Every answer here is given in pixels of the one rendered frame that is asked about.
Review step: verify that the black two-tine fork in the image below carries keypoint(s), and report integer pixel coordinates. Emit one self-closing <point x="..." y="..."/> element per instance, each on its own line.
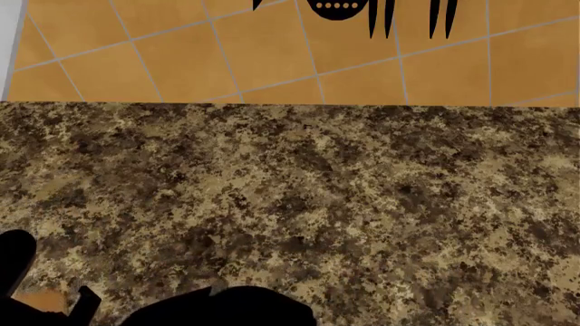
<point x="372" y="20"/>
<point x="448" y="20"/>

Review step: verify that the black slotted spoon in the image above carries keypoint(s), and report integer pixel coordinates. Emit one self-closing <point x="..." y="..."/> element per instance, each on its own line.
<point x="336" y="13"/>

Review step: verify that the orange wooden cutting board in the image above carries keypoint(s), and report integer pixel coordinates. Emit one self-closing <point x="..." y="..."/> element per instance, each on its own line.
<point x="43" y="301"/>

